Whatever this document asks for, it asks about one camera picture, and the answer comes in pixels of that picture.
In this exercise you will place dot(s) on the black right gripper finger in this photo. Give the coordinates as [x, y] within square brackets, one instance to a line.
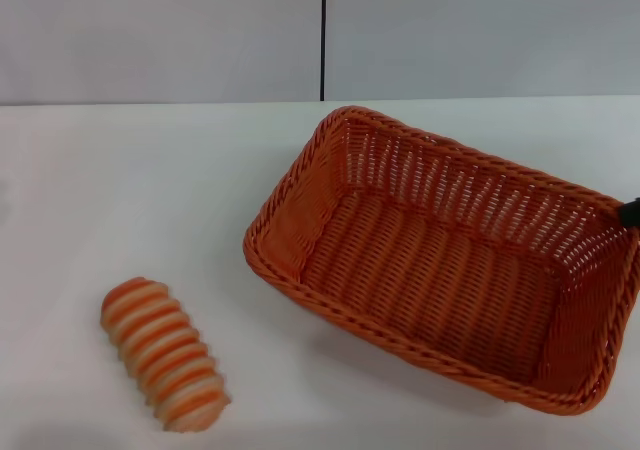
[631, 213]

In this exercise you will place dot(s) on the orange woven plastic basket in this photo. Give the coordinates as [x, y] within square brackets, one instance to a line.
[430, 280]

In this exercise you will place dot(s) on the orange white striped bread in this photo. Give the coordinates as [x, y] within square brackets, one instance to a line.
[160, 350]

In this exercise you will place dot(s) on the black vertical wall strip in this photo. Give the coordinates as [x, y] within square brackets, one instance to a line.
[323, 35]

